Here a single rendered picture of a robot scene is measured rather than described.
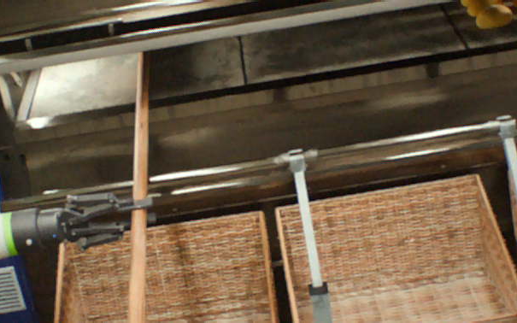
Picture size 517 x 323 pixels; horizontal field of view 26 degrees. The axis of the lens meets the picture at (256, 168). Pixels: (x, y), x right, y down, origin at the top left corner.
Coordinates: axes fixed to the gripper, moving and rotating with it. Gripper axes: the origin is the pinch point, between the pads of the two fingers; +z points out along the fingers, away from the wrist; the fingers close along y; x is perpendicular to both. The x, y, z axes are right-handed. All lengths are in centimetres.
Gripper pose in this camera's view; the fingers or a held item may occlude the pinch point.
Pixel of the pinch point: (138, 212)
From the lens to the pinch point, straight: 235.9
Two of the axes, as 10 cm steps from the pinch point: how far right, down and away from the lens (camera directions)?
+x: 0.8, 4.6, -8.9
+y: 1.5, 8.7, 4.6
